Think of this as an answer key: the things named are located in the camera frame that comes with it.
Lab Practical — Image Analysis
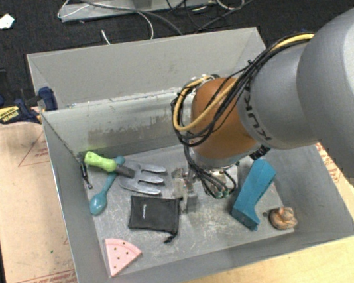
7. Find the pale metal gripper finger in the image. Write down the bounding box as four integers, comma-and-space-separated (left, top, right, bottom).
180, 181, 202, 213
168, 166, 194, 203

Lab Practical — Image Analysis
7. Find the teal blue angled block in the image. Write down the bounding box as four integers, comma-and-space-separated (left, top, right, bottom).
223, 156, 286, 235

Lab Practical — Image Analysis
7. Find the tan toy animal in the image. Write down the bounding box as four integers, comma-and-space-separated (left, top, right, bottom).
266, 204, 300, 233

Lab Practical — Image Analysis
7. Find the teal plastic spoon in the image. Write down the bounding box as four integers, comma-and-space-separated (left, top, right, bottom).
81, 155, 135, 217

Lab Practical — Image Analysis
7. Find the pink dotted wedge slice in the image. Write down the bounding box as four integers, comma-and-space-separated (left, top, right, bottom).
103, 233, 147, 278

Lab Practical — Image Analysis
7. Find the small thin black tool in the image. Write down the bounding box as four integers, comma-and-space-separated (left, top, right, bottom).
78, 158, 94, 191

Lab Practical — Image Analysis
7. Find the grey metal bin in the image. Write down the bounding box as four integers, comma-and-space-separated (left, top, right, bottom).
26, 5, 354, 283

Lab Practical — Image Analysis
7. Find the black drawstring cloth pouch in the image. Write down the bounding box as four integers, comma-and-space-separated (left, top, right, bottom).
123, 187, 188, 250

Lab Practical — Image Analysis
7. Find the green-handled metal garden fork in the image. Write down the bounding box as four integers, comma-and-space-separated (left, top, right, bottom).
82, 139, 172, 207

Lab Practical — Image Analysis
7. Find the black cylinder on white bracket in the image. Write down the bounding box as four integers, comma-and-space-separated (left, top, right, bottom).
247, 144, 273, 162

